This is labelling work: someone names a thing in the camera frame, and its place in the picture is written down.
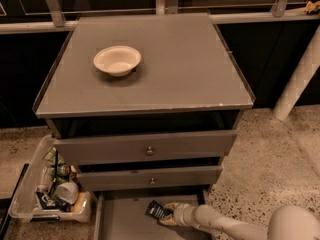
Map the grey middle drawer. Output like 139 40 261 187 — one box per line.
78 166 222 191

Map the grey drawer cabinet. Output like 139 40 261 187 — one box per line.
34 15 254 175

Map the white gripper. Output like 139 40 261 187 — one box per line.
159 202 198 227

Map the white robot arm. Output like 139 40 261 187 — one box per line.
160 202 320 240

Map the clear plastic bottle in bin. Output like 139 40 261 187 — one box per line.
36 167 52 193

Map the grey drawer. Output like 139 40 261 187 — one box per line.
93 186 215 240
78 166 222 191
54 130 237 166

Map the white cup in bin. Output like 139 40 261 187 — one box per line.
56 182 79 204

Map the blue rxbar blueberry bar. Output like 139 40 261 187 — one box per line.
145 200 172 220

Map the clear plastic bin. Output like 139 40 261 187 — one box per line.
9 135 91 223

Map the metal railing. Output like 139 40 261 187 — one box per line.
0 0 320 35

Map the yellow sponge in bin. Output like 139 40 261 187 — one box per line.
71 192 86 212

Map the green chip bag in bin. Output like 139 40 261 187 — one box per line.
43 146 65 165

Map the green can in bin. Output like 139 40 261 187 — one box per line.
51 164 70 177

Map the white diagonal post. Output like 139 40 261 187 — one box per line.
273 26 320 121

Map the white paper bowl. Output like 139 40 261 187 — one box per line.
93 46 142 77

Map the grey bottom drawer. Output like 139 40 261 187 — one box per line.
93 186 215 240

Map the blue snack bag in bin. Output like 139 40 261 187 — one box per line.
36 192 71 212

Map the grey top drawer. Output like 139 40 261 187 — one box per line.
54 130 237 166

